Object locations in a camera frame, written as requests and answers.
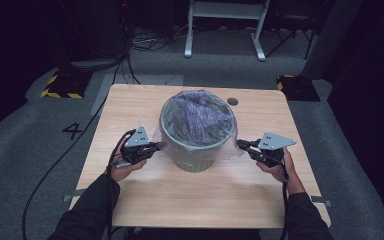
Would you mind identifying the black yellow striped stand base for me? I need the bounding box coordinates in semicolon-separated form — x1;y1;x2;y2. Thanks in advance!
276;74;322;103
40;69;93;100

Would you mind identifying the long black floor cable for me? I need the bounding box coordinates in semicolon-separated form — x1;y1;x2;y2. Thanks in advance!
21;49;130;240

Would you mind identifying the hand-held gripper cable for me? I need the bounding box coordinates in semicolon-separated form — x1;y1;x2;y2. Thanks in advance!
277;156;292;240
105;128;138;240

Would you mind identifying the purple plastic bag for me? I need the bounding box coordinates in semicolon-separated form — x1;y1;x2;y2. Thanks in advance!
152;88;245;162

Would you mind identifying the grey floor plate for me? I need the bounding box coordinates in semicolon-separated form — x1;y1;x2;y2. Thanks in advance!
89;73;185;116

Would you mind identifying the left hand-held gripper cable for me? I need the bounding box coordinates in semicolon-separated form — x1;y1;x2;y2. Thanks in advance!
105;128;138;240

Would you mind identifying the person's right hand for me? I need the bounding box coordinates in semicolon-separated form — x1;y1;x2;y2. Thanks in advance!
255;147;306;197

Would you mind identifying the white metal desk frame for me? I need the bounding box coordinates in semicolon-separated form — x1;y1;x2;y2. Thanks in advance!
183;0;271;62

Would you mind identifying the green ribbed plastic bin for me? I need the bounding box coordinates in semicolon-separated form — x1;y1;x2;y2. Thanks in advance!
158;89;238;174

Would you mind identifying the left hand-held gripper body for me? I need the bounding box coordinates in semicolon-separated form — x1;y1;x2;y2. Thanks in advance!
119;125;158;166

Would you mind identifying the grey metal table bracket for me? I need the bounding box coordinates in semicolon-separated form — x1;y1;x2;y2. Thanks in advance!
62;188;90;204
309;195;332;208

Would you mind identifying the bundle of floor cables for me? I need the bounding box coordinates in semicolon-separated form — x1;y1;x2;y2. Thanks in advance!
130;23;189;53

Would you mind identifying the grey slanted post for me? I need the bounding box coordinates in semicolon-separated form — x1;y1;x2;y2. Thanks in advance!
300;0;365;81

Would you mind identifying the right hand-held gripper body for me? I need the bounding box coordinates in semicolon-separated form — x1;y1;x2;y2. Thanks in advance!
251;131;298;168

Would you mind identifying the right hand-held gripper cable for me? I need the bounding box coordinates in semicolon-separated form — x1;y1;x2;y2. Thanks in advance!
277;156;292;240

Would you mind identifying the person's left hand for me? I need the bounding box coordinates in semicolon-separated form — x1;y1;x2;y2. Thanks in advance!
107;135;148;183

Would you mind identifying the black tripod stand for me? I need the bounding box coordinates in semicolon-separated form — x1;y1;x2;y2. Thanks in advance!
265;6;317;61

